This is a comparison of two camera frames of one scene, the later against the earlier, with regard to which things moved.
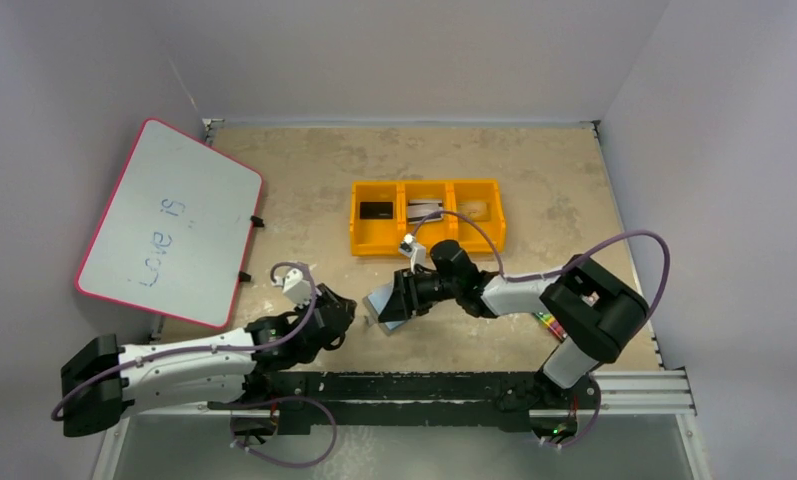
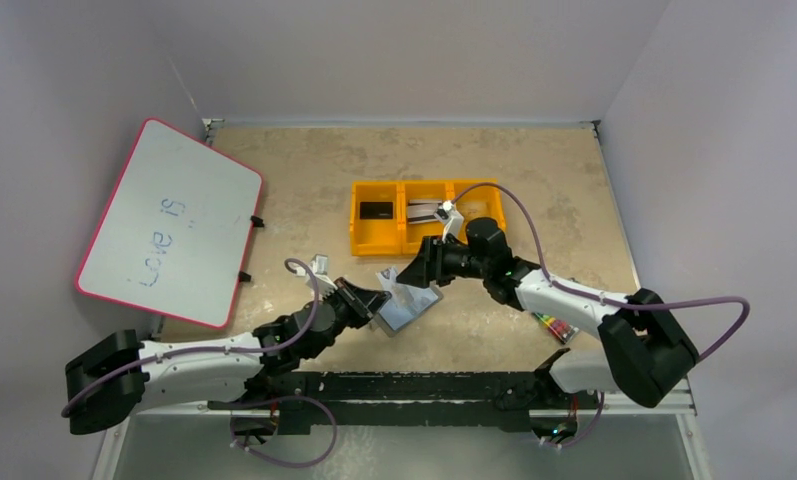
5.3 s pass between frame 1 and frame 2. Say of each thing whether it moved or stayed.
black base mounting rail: stayed
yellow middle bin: stayed
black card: stayed
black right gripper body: moved
